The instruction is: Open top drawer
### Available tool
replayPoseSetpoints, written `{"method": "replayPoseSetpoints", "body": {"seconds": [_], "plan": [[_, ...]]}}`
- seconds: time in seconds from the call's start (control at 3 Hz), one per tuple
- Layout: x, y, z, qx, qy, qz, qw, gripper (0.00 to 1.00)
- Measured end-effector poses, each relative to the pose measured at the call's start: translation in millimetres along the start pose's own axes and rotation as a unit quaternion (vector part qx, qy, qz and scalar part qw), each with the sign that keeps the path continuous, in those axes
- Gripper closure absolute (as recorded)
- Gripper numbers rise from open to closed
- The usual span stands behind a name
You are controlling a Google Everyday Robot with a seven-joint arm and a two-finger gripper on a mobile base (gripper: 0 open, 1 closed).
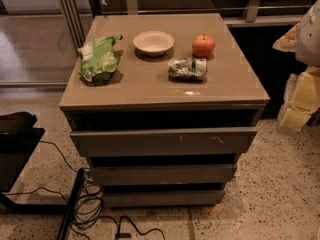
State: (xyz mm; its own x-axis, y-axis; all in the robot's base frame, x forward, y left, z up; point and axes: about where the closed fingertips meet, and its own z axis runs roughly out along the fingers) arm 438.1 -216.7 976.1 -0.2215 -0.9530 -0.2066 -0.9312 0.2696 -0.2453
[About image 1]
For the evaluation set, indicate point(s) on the white paper bowl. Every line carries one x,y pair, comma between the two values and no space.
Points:
153,43

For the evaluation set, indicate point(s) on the metal railing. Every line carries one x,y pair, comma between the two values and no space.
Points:
236,12

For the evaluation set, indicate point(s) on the crumpled green white snack bag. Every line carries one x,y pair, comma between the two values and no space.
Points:
187,68

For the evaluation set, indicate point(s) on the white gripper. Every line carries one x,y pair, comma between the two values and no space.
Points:
310,37

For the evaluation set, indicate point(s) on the grey top drawer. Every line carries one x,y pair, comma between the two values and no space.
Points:
165,142

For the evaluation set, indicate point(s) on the black stand base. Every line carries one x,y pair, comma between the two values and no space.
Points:
18,140

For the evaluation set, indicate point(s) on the grey bottom drawer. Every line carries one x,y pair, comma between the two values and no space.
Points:
175,198

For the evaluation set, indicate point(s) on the grey drawer cabinet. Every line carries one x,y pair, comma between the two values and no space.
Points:
141,95

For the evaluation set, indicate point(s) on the green chip bag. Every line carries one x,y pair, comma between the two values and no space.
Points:
99,61

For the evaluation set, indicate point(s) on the grey middle drawer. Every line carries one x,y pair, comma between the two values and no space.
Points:
163,175

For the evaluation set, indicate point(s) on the red apple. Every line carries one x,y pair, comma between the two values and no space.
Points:
203,46

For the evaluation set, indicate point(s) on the grey drawer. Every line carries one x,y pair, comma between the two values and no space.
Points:
163,175
165,142
175,198

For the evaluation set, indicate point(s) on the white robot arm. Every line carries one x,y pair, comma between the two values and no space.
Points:
307,51

